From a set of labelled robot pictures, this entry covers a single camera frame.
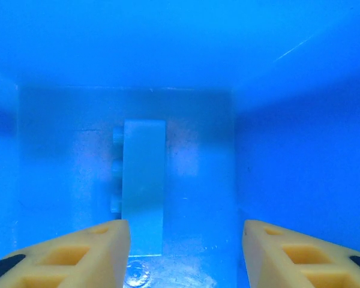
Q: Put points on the long blue lego brick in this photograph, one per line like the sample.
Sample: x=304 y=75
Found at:
x=142 y=180

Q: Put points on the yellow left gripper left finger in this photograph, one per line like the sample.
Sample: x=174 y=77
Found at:
x=114 y=255

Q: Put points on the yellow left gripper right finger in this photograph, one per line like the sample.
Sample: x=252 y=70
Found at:
x=258 y=255

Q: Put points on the blue three-compartment plastic bin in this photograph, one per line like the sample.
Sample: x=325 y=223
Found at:
x=288 y=150

